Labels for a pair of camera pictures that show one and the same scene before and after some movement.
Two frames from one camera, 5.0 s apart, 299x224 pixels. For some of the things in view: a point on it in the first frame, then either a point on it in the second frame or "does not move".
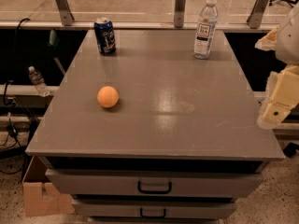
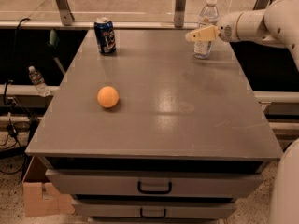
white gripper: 290,42 -> 226,31
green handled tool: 53,45 does not move
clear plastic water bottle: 206,28 does not move
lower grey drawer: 155,208 does not move
